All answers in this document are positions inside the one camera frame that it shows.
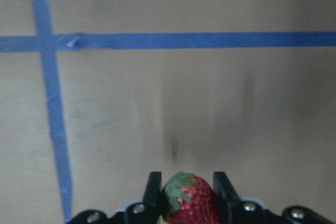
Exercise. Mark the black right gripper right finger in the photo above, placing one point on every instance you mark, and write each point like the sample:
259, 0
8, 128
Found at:
234, 209

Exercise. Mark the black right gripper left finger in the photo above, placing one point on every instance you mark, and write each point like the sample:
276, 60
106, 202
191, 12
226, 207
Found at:
144, 210

